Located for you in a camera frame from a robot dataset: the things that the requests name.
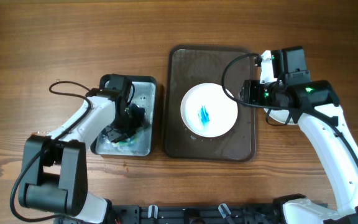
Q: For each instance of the black soapy water tray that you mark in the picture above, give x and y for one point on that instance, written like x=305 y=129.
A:
x=144 y=97

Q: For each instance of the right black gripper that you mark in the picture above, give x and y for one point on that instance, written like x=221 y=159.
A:
x=252 y=88

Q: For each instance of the white plate blue streak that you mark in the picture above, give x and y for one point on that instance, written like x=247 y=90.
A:
x=207 y=110

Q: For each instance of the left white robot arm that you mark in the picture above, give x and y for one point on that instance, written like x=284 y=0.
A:
x=53 y=175

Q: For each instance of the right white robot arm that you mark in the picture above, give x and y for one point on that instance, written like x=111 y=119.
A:
x=316 y=109

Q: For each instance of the green yellow sponge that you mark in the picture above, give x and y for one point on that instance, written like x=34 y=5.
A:
x=129 y=141

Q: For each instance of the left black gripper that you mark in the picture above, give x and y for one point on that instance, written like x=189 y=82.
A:
x=135 y=124

